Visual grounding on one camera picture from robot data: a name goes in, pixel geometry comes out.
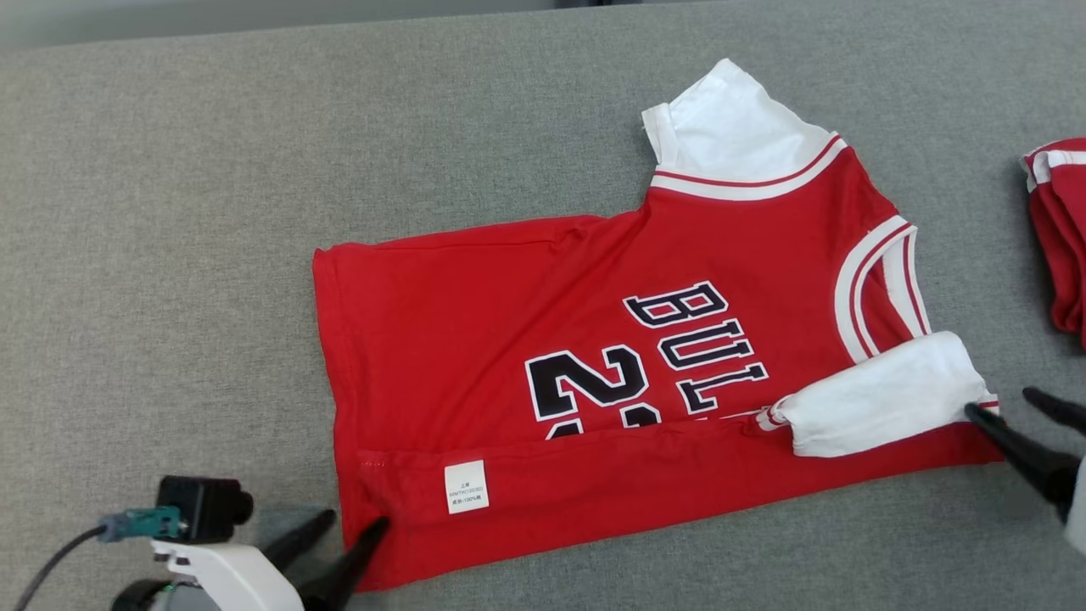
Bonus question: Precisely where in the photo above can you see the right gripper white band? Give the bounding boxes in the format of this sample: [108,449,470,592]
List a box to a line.
[965,386,1086,558]

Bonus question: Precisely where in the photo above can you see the red and white basketball jersey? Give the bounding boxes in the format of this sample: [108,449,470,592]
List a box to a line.
[311,58,1006,592]

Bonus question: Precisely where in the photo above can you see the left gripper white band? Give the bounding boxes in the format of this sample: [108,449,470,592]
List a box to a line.
[110,508,392,611]

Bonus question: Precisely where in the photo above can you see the red shorts with white stripes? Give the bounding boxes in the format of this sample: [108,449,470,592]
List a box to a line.
[1021,137,1086,350]

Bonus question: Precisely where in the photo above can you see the teal left camera connector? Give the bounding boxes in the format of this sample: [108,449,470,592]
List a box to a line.
[97,506,184,543]

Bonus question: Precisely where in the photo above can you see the black left camera cable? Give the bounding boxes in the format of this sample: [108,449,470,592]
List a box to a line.
[12,526,109,611]

